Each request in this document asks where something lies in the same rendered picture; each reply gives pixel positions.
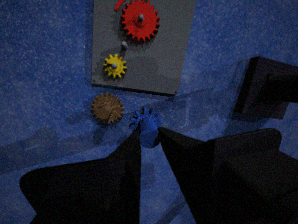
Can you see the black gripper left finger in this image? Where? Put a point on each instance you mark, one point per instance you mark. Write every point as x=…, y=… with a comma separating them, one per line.
x=116, y=177

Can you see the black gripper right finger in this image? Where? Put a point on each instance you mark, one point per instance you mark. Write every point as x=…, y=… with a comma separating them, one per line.
x=197, y=164

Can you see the red gear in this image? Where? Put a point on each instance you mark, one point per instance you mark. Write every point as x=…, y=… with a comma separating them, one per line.
x=138, y=30

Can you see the red curved arrow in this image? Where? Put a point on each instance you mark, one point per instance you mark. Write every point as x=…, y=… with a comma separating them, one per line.
x=118, y=4

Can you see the blue gear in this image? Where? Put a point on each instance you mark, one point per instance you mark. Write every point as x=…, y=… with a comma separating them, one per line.
x=147, y=124

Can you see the yellow gear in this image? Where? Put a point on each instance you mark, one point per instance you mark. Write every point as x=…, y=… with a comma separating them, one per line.
x=115, y=71

